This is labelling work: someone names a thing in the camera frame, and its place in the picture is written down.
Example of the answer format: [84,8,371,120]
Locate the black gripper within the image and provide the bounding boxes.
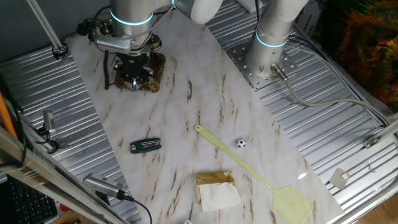
[115,52,154,90]

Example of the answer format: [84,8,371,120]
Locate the green hex key set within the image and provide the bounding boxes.
[129,138,162,154]

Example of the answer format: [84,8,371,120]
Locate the black fuzzy microphone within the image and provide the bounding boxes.
[76,19,95,40]

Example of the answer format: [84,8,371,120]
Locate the grey tripod pole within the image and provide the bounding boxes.
[26,0,69,60]

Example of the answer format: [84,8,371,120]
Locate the orange pole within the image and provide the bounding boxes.
[0,91,19,139]

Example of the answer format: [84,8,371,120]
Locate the gold tissue pack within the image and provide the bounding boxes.
[195,170,243,213]

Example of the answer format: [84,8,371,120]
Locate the brown cardboard box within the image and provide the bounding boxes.
[51,211,82,224]

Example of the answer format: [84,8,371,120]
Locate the black keyboard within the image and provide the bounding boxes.
[6,175,58,224]

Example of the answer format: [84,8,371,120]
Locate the white box with red print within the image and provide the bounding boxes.
[294,0,326,35]

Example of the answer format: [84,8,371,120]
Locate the yellow-green fly swatter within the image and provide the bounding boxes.
[195,124,315,224]

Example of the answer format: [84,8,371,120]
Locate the orange green fuzzy plush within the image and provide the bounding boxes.
[313,0,398,113]

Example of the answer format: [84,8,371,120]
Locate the dark phone cord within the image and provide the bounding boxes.
[102,49,111,90]

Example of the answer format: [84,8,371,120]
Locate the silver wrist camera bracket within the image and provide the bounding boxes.
[94,30,133,55]

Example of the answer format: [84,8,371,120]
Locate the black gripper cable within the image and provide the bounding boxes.
[89,3,175,53]

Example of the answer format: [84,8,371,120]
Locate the metal camera mount clamp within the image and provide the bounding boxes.
[34,110,68,154]

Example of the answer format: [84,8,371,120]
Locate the silver ribbed camera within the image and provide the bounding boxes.
[83,173,129,202]

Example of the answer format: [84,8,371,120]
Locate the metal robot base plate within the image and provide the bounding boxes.
[225,40,298,90]

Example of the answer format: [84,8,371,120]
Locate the black camera cable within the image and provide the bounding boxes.
[124,195,154,224]

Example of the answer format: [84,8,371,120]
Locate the aluminium frame bar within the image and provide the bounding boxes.
[0,126,126,224]
[372,117,398,141]

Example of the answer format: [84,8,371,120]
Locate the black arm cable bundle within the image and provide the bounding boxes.
[253,0,262,32]

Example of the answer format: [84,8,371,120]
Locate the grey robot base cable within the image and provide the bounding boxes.
[270,62,391,124]

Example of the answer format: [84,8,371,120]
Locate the white and black floor cables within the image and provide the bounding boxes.
[289,30,393,126]

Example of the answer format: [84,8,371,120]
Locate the small metal bracket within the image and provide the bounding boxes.
[363,136,381,149]

